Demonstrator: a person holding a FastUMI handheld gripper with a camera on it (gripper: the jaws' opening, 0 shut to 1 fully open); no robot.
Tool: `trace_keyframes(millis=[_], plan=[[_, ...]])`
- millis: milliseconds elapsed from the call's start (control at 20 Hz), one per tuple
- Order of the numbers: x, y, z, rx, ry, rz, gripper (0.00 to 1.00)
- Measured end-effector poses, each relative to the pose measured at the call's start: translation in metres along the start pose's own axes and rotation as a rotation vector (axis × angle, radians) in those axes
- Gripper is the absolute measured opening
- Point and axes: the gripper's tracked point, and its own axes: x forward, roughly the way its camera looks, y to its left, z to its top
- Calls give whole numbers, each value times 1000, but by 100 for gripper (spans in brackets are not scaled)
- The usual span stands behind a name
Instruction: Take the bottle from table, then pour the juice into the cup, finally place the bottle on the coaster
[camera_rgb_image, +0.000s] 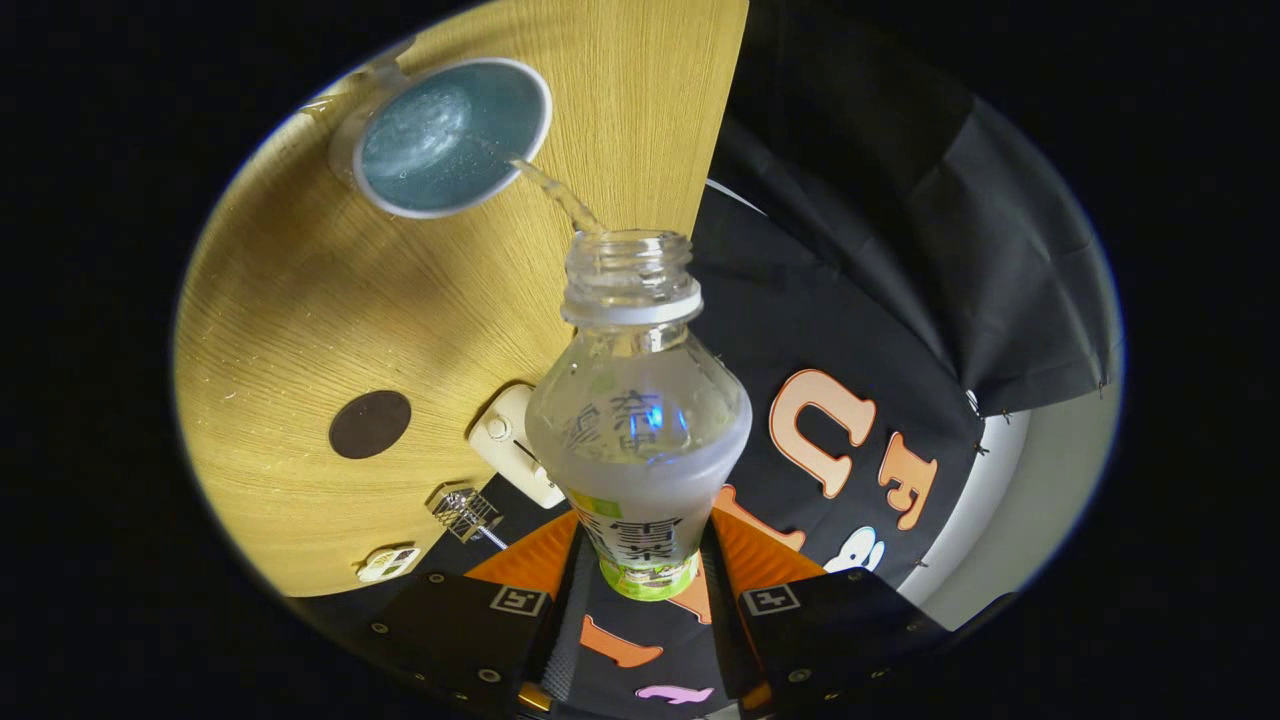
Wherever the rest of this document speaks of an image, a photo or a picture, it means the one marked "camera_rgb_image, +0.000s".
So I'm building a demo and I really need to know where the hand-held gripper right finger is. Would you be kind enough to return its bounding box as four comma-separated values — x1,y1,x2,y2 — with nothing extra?
700,508,946,713

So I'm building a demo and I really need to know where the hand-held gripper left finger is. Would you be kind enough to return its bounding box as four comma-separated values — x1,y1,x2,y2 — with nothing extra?
365,510,586,716

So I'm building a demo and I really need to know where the clear plastic juice bottle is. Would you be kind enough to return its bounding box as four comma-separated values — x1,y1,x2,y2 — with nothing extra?
525,228,753,601

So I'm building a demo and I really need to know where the dark round coaster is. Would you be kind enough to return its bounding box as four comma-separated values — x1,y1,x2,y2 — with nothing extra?
329,390,413,460

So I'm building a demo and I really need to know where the white cup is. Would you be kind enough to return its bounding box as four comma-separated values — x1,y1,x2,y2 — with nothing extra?
328,57,554,220

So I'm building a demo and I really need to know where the white divided bean dish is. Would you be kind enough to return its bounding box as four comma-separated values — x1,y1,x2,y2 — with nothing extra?
357,546,422,584

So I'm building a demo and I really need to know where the white toaster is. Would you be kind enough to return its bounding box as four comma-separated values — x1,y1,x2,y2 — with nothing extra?
467,384,567,510

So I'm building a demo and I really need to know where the wooden table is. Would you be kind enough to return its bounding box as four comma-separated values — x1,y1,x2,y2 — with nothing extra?
172,0,751,599

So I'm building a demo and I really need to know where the wire utensil holder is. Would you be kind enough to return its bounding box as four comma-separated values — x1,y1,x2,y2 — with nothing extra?
428,484,504,544

